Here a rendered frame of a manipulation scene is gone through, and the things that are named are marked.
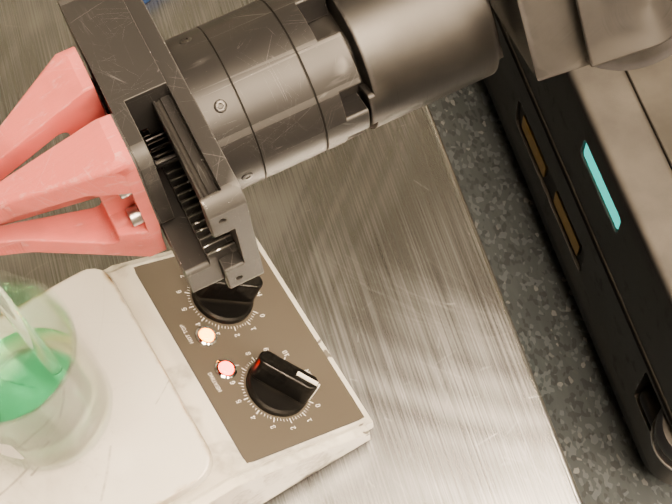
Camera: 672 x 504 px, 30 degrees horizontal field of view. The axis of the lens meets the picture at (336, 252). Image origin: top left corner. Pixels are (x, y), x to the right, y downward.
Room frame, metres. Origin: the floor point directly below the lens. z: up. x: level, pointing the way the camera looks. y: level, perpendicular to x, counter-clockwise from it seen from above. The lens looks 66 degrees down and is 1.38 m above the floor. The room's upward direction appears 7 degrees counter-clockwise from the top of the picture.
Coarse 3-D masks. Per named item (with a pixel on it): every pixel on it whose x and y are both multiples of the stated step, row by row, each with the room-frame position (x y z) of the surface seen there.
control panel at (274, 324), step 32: (160, 288) 0.25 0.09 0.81; (192, 320) 0.23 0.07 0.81; (256, 320) 0.23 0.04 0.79; (288, 320) 0.23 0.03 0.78; (192, 352) 0.21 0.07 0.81; (224, 352) 0.21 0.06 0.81; (256, 352) 0.21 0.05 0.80; (288, 352) 0.21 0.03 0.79; (320, 352) 0.22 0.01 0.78; (224, 384) 0.20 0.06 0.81; (320, 384) 0.20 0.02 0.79; (224, 416) 0.18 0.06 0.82; (256, 416) 0.18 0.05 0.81; (288, 416) 0.18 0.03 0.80; (320, 416) 0.18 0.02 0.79; (352, 416) 0.18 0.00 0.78; (256, 448) 0.16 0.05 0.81
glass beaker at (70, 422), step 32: (32, 288) 0.21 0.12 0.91; (0, 320) 0.21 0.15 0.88; (32, 320) 0.21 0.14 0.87; (64, 320) 0.20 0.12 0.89; (64, 384) 0.17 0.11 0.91; (96, 384) 0.18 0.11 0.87; (32, 416) 0.16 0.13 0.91; (64, 416) 0.16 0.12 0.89; (96, 416) 0.17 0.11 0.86; (0, 448) 0.16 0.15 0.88; (32, 448) 0.16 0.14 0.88; (64, 448) 0.16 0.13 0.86
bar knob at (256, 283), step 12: (204, 288) 0.24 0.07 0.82; (216, 288) 0.24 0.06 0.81; (228, 288) 0.24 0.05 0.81; (240, 288) 0.24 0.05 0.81; (252, 288) 0.24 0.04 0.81; (204, 300) 0.24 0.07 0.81; (216, 300) 0.24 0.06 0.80; (228, 300) 0.24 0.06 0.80; (240, 300) 0.24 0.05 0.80; (252, 300) 0.24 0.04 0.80; (204, 312) 0.23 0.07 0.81; (216, 312) 0.23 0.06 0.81; (228, 312) 0.23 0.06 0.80; (240, 312) 0.24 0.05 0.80
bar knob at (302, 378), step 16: (256, 368) 0.20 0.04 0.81; (272, 368) 0.20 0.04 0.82; (288, 368) 0.20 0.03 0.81; (256, 384) 0.19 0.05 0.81; (272, 384) 0.19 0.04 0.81; (288, 384) 0.19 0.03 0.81; (304, 384) 0.19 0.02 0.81; (256, 400) 0.19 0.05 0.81; (272, 400) 0.19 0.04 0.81; (288, 400) 0.19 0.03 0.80; (304, 400) 0.19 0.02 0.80
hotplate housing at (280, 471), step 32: (160, 256) 0.27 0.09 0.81; (128, 288) 0.25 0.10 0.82; (288, 288) 0.26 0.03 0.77; (160, 320) 0.23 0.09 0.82; (160, 352) 0.21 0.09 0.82; (192, 384) 0.19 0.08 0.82; (192, 416) 0.18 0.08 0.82; (224, 448) 0.16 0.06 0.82; (288, 448) 0.16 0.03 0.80; (320, 448) 0.16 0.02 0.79; (352, 448) 0.17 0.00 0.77; (224, 480) 0.15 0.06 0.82; (256, 480) 0.15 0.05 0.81; (288, 480) 0.15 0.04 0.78
